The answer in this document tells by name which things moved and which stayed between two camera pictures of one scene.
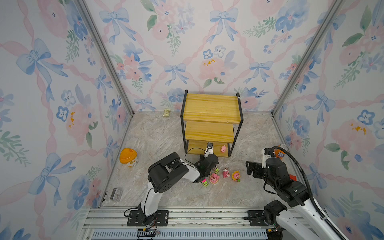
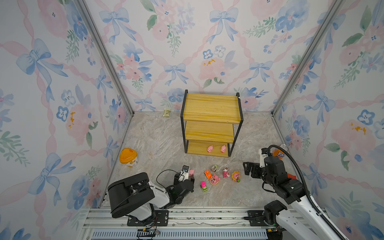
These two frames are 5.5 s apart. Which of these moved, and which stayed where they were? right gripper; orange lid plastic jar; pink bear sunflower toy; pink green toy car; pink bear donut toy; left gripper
Moved: left gripper; pink green toy car
Stayed: orange lid plastic jar; pink bear sunflower toy; pink bear donut toy; right gripper
